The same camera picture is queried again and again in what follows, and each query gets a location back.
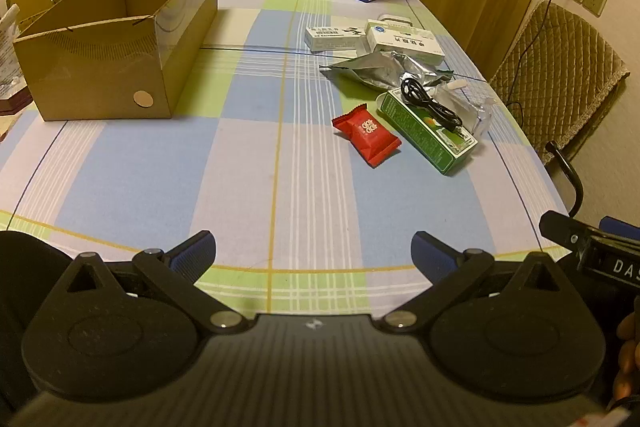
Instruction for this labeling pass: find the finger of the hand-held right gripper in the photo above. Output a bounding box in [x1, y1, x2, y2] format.
[600, 216, 640, 235]
[539, 210, 593, 253]

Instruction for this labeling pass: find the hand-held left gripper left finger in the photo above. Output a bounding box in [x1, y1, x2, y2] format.
[44, 230, 256, 334]

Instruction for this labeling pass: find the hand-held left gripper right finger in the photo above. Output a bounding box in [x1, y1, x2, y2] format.
[384, 231, 586, 333]

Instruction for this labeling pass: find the green medicine box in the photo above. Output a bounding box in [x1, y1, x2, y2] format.
[376, 88, 478, 176]

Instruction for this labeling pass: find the red candy packet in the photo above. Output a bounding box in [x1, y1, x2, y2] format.
[331, 104, 402, 168]

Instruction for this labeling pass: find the clear plastic bag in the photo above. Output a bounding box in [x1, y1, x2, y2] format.
[430, 77, 498, 140]

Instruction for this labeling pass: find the black usb cable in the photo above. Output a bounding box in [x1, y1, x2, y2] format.
[400, 78, 463, 132]

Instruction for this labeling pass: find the silver green foil pouch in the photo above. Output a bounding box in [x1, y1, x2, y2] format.
[320, 52, 453, 92]

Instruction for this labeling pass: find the brown cardboard box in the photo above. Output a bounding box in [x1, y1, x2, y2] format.
[12, 0, 219, 122]

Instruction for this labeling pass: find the white blue medicine box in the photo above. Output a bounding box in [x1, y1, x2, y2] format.
[365, 19, 446, 65]

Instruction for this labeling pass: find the white bird print medicine box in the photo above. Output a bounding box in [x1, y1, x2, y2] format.
[304, 26, 368, 54]

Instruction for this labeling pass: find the white square plastic container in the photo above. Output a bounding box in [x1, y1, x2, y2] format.
[377, 13, 416, 28]

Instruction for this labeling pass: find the checked cloth desktop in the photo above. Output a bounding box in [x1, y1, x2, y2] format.
[0, 0, 576, 323]

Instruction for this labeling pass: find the person's right hand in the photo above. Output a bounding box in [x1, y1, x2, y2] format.
[612, 309, 640, 400]

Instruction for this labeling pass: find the chair with quilted cover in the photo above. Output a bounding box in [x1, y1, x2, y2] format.
[487, 0, 631, 165]

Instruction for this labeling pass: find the dark red octagonal box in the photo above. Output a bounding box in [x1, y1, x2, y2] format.
[0, 87, 33, 116]

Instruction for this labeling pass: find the black metal chair frame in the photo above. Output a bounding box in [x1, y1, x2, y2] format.
[545, 141, 584, 214]

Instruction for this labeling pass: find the black charger cable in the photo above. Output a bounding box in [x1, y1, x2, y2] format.
[510, 0, 582, 118]

